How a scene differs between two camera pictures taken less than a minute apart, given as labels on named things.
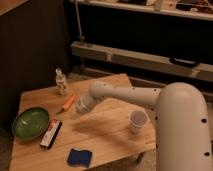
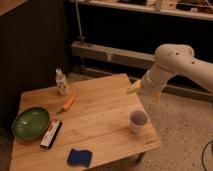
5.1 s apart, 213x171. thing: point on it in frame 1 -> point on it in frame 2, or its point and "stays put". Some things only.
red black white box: x=50 y=133 stays put
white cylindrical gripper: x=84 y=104 -> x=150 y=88
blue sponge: x=80 y=157 stays put
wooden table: x=110 y=132 stays put
